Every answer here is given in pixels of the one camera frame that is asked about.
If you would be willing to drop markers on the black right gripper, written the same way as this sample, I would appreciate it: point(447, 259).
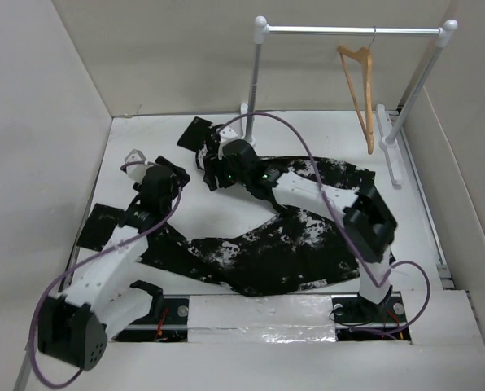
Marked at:
point(215, 163)

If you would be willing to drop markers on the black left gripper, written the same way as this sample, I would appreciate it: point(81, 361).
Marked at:
point(177, 177)

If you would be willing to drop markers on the black white patterned trousers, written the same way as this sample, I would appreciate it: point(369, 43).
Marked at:
point(294, 250)

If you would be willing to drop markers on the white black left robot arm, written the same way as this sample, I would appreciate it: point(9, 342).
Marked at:
point(75, 325)

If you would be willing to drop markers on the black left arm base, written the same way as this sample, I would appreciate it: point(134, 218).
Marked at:
point(166, 321)

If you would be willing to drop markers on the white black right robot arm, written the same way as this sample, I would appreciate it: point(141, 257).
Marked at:
point(362, 217)

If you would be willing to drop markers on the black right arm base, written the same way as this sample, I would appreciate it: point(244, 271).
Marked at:
point(357, 320)

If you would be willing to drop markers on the silver tape strip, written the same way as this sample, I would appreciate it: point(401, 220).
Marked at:
point(276, 320)

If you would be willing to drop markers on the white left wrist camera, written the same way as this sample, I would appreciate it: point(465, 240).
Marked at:
point(136, 165)

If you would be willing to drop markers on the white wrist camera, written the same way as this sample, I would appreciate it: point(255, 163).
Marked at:
point(228, 135)
point(136, 165)

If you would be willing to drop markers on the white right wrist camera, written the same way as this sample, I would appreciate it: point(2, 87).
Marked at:
point(228, 135)

